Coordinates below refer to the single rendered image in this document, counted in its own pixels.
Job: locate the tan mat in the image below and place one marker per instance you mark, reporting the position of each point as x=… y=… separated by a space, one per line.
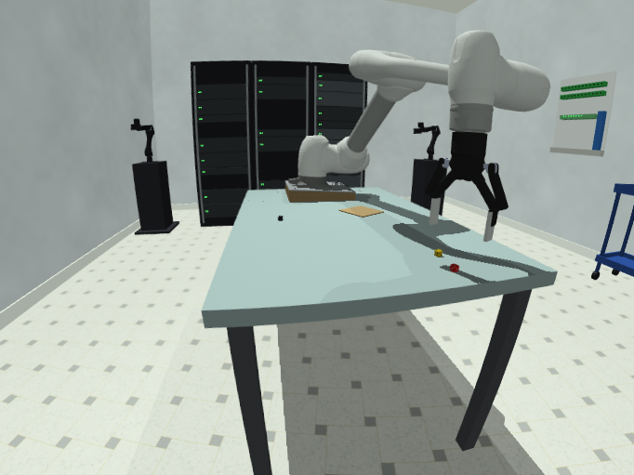
x=361 y=211

